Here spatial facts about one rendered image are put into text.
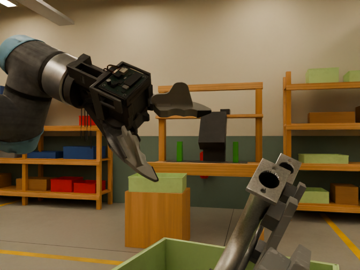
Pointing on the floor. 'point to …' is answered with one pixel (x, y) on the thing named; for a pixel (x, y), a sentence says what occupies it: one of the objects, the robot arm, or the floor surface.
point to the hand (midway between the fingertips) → (187, 146)
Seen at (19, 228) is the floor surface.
